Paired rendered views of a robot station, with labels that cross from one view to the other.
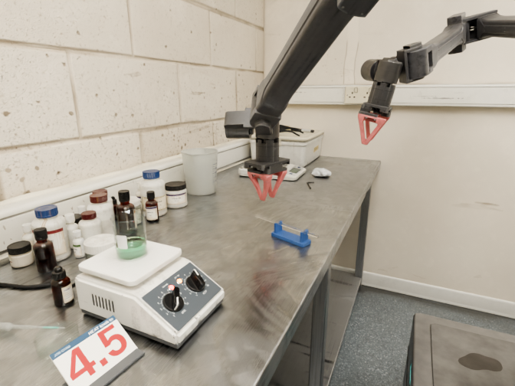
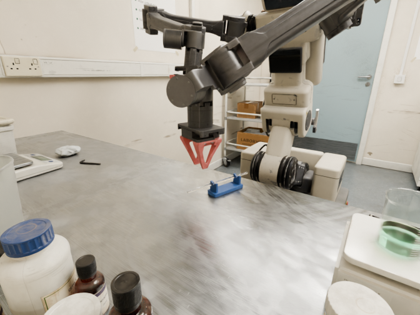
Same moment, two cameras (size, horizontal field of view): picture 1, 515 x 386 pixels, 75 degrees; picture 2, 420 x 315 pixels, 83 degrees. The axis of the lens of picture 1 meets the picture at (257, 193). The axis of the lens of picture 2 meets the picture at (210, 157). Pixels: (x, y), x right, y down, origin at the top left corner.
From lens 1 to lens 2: 86 cm
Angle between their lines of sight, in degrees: 75
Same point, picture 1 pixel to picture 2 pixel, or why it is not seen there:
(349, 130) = (16, 107)
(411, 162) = (86, 125)
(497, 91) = (126, 65)
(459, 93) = (107, 67)
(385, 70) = (200, 40)
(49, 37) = not seen: outside the picture
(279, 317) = (350, 209)
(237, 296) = (332, 224)
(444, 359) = not seen: hidden behind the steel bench
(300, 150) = (9, 136)
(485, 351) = not seen: hidden behind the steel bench
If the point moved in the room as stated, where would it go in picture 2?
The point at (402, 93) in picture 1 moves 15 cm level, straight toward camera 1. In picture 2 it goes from (66, 65) to (82, 65)
